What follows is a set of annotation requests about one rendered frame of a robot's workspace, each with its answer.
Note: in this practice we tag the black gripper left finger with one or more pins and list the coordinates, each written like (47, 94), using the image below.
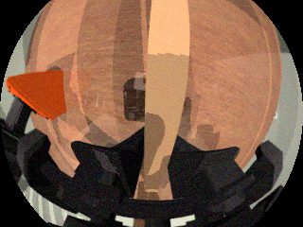
(124, 159)

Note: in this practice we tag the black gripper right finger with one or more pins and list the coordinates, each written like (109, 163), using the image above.
(187, 161)

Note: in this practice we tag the long brown wooden rail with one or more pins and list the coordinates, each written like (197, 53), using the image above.
(165, 87)

